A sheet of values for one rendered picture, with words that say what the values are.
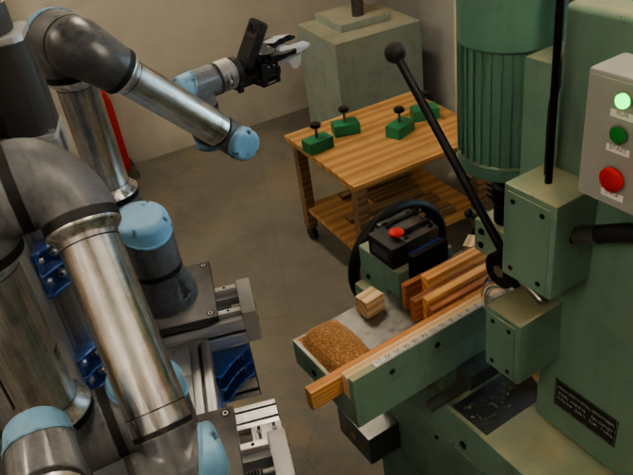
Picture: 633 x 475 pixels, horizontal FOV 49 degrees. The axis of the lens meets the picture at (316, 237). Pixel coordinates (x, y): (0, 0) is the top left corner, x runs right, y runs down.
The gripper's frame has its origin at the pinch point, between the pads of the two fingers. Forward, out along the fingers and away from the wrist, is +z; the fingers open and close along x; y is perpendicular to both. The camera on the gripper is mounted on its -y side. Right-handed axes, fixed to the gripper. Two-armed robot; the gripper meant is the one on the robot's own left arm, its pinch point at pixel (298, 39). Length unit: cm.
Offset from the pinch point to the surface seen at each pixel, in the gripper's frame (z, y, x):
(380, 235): -24, 15, 56
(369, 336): -38, 25, 68
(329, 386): -53, 21, 75
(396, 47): -25, -26, 59
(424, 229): -16, 16, 60
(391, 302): -28, 25, 64
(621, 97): -32, -36, 101
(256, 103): 107, 138, -192
